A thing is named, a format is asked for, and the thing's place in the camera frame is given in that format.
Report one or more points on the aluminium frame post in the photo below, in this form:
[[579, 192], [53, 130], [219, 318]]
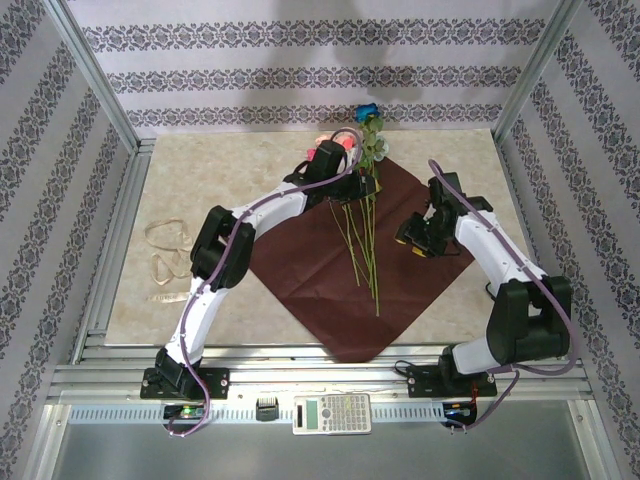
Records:
[[535, 70], [99, 85]]

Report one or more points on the coral artificial rose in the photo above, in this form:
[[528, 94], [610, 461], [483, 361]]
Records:
[[345, 143]]

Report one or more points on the grey scientific calculator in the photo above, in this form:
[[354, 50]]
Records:
[[340, 412]]

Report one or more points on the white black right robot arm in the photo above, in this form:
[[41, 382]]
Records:
[[490, 250]]

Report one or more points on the aluminium mounting rails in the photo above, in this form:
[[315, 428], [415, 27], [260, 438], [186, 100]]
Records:
[[320, 372]]

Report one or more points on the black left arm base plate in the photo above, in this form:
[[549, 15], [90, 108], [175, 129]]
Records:
[[218, 382]]

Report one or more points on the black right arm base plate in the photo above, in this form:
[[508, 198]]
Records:
[[422, 382]]

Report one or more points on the peach artificial rose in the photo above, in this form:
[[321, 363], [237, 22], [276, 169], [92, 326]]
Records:
[[324, 137]]

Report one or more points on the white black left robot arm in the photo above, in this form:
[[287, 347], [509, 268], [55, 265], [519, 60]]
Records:
[[270, 210]]

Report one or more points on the blue artificial rose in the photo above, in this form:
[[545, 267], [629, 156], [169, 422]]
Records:
[[367, 111]]

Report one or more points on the beige ribbon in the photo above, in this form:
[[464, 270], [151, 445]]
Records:
[[167, 298]]

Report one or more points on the aluminium side rail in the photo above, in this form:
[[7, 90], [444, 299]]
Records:
[[130, 200]]

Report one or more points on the dark red wrapping paper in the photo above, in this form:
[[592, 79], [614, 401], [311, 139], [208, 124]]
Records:
[[310, 260]]

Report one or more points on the small black clip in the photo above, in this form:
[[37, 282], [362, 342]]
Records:
[[266, 410]]

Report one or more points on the magenta artificial rose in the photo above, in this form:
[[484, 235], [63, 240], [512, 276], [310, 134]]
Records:
[[312, 152]]

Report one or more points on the pale mint artificial rose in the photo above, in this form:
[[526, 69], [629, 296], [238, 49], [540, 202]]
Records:
[[382, 148]]

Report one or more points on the small circuit board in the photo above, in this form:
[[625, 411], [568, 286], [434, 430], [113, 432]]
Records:
[[457, 411], [186, 412]]

